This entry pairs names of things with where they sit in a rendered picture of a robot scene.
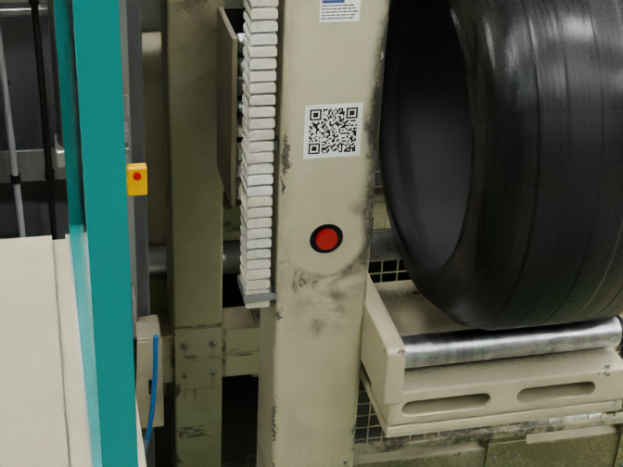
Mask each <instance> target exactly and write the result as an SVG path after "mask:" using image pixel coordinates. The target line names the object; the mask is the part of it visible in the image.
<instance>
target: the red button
mask: <svg viewBox="0 0 623 467"><path fill-rule="evenodd" d="M337 240H338V238H337V233H336V232H335V231H334V230H332V229H323V230H322V231H320V232H319V233H318V234H317V235H316V237H315V242H316V244H317V246H318V247H320V248H321V249H324V250H327V249H331V248H332V247H334V246H335V245H336V244H337Z"/></svg>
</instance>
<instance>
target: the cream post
mask: <svg viewBox="0 0 623 467"><path fill-rule="evenodd" d="M276 9H277V10H278V18H277V19H275V20H276V22H277V25H278V29H277V32H275V33H276V35H277V44H276V45H275V46H276V48H277V56H276V57H275V59H276V69H274V70H275V72H276V80H275V81H274V83H275V86H276V91H275V93H274V95H275V104H274V105H273V106H274V108H275V116H273V118H274V121H275V126H274V128H273V130H274V135H276V136H277V138H278V140H279V149H278V150H273V162H272V163H273V173H272V176H273V183H272V187H273V194H272V195H271V196H272V198H273V204H272V205H271V207H272V216H271V219H272V226H271V229H272V236H271V237H270V238H271V242H272V245H271V247H270V249H271V256H270V260H271V267H270V271H271V276H270V279H273V284H274V292H276V300H275V301H272V300H270V306H269V307H263V308H261V317H260V355H259V391H258V428H257V465H256V467H352V465H353V453H354V442H355V430H356V419H357V407H358V396H359V383H360V372H361V344H362V322H363V311H364V304H365V301H366V291H367V279H368V268H369V256H370V245H371V232H372V221H373V209H374V198H375V164H376V159H377V151H378V140H379V128H380V117H381V105H382V94H383V80H384V67H385V53H386V43H387V33H388V12H389V0H361V7H360V21H346V22H322V23H319V18H320V0H278V6H276ZM361 102H363V109H362V134H361V147H360V155H359V156H351V157H336V158H308V159H303V146H304V124H305V106H309V105H327V104H344V103H361ZM323 229H332V230H334V231H335V232H336V233H337V238H338V240H337V244H336V245H335V246H334V247H332V248H331V249H327V250H324V249H321V248H320V247H318V246H317V244H316V242H315V237H316V235H317V234H318V233H319V232H320V231H322V230H323Z"/></svg>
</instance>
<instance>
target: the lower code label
mask: <svg viewBox="0 0 623 467"><path fill-rule="evenodd" d="M362 109H363V102H361V103H344V104H327V105H309V106H305V124H304V146H303V159H308V158H336V157H351V156H359V155H360V147H361V134H362Z"/></svg>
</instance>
